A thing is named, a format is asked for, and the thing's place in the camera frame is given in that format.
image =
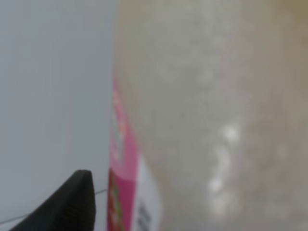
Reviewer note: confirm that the clear plastic drink bottle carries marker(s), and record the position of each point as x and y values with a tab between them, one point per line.
216	92

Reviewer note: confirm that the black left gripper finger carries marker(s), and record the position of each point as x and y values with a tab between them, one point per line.
70	208

